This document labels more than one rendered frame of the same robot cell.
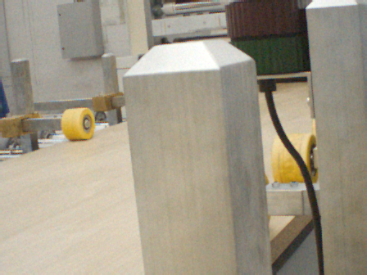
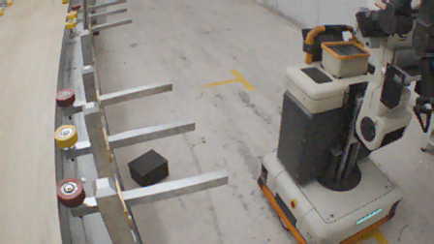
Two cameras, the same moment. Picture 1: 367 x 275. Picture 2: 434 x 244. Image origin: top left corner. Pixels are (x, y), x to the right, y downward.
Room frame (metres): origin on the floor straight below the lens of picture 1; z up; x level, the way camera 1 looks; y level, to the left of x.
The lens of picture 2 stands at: (-1.90, 0.97, 1.48)
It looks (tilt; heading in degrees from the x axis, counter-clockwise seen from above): 34 degrees down; 313
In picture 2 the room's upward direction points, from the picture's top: straight up
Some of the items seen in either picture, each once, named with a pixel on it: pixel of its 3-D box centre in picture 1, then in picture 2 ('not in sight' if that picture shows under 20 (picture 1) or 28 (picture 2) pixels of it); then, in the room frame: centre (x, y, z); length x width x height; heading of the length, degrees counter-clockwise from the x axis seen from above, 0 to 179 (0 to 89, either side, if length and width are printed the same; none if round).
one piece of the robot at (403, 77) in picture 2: not in sight; (410, 76); (-1.74, -0.28, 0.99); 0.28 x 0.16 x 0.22; 65
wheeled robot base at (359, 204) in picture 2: not in sight; (333, 189); (-1.47, -0.40, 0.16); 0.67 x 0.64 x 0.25; 155
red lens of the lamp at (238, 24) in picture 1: (269, 17); not in sight; (0.49, -0.07, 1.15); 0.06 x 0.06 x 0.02
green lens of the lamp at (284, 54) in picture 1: (273, 54); not in sight; (0.49, -0.07, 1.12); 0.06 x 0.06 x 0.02
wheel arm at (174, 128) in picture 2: not in sight; (126, 139); (-1.12, 0.53, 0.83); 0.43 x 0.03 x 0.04; 65
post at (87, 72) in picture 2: not in sight; (100, 141); (-1.12, 0.63, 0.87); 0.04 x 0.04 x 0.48; 65
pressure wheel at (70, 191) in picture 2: not in sight; (75, 201); (-1.26, 0.81, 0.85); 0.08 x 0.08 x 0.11
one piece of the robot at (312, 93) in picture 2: not in sight; (340, 113); (-1.39, -0.44, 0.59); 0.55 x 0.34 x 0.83; 65
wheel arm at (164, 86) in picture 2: not in sight; (114, 98); (-0.89, 0.43, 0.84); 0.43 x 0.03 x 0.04; 65
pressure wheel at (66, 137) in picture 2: not in sight; (68, 145); (-1.03, 0.71, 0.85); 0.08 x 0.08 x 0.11
